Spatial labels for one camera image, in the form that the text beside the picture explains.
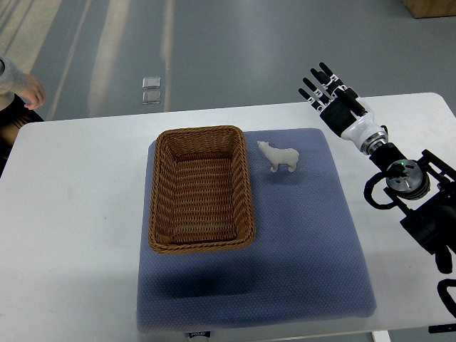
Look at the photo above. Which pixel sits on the upper clear floor tile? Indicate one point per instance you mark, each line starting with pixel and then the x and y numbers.
pixel 151 82

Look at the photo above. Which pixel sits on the grey sleeve forearm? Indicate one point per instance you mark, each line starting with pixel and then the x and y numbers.
pixel 13 80

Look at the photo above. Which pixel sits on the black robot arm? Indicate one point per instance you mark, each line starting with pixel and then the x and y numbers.
pixel 423 189

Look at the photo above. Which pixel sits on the person's bare hand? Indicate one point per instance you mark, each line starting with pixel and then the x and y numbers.
pixel 33 93

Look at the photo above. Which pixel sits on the lower clear floor tile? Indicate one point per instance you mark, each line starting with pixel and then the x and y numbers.
pixel 151 97

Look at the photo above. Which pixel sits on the blue textured cushion mat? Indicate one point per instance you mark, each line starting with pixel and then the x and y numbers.
pixel 305 263

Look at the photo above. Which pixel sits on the black table control panel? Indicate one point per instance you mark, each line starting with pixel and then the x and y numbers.
pixel 444 328

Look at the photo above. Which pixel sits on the white toy bear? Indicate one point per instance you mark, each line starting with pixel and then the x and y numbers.
pixel 277 157

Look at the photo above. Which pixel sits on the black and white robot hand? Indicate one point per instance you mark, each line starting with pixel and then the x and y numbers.
pixel 342 110

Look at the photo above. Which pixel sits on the brown wicker basket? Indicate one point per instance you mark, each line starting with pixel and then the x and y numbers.
pixel 201 197

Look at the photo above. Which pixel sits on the wooden box corner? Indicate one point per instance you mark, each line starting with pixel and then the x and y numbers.
pixel 424 9

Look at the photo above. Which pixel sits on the clear floor tile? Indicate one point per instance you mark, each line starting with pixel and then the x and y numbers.
pixel 151 97
pixel 151 82

